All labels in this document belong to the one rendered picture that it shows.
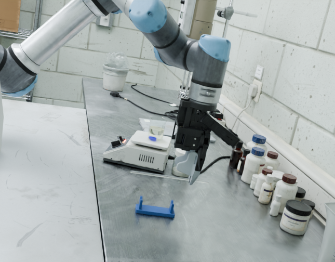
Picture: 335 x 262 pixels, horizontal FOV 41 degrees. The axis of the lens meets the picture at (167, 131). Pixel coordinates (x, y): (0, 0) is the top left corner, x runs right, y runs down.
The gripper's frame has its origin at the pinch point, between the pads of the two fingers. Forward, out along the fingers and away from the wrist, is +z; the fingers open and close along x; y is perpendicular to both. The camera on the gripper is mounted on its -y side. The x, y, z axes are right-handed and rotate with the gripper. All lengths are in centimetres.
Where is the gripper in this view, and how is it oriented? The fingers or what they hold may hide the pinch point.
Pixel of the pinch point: (193, 179)
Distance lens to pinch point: 113.3
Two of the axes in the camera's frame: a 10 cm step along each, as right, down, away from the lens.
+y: -9.8, -1.6, -1.3
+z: -1.9, 9.4, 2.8
